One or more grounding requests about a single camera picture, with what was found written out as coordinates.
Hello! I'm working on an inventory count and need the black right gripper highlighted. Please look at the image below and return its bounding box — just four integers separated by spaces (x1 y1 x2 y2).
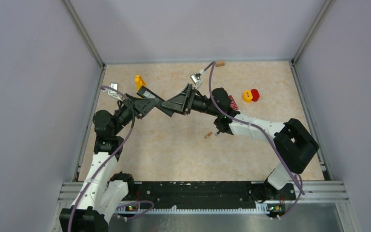
162 84 220 117

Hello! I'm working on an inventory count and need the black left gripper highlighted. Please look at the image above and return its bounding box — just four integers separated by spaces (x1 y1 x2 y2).
112 92 160 135

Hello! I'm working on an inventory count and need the black remote control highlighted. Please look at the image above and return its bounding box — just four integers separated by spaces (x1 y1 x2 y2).
136 86 174 117

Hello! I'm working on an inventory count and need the white remote control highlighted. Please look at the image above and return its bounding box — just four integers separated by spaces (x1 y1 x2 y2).
228 95 239 111

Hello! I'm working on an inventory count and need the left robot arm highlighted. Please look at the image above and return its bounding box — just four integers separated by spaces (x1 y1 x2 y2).
59 94 159 232

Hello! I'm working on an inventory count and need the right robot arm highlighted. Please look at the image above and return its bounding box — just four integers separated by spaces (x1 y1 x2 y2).
162 84 319 199

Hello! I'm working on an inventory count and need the yellow toy block plate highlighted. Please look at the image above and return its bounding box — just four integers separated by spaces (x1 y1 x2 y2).
135 75 146 90

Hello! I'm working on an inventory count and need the small wooden block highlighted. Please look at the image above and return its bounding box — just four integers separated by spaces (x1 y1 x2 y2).
215 60 225 67

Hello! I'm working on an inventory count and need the yellow round toy block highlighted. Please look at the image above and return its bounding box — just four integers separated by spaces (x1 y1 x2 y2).
243 90 253 103

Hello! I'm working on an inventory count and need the red round toy block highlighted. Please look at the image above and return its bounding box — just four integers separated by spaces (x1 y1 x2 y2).
251 89 260 102

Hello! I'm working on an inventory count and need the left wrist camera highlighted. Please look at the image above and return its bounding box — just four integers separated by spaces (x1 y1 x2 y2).
100 82 120 96

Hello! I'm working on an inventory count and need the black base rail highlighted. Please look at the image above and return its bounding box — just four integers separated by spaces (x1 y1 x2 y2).
110 173 297 217

